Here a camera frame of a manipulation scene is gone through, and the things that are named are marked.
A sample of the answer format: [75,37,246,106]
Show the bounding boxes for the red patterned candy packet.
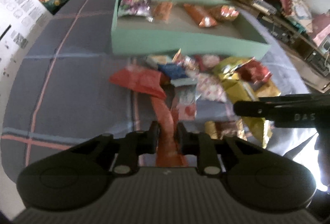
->
[237,59,272,84]

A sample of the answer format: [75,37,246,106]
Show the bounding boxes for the pink picture books stack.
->
[280,0,329,47]

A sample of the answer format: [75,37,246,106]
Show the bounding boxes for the yellow silver snack packet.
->
[221,79,272,148]

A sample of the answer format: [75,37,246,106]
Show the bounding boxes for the purple grape candy bag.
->
[118,0,153,22]

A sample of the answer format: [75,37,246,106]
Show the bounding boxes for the red long snack packet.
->
[108,65,187,167]

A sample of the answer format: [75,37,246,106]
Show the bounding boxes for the orange silver snack packet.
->
[184,4,218,28]

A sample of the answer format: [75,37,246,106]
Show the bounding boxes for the mint green cardboard box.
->
[111,0,271,60]

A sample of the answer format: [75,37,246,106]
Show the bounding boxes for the white instruction sheet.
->
[0,0,54,137]

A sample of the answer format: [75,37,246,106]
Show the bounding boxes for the person's right hand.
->
[314,134,329,190]

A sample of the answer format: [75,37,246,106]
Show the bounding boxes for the wooden tv shelf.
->
[248,0,329,93]

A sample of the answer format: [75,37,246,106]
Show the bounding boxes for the blue white snack packet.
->
[158,64,197,87]

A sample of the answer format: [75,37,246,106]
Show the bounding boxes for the clear brown snack bag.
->
[152,1,173,23]

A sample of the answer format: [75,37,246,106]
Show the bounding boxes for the yellow green long packet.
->
[212,56,255,81]

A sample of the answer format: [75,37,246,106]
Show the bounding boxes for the orange peanut snack packet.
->
[208,5,239,22]

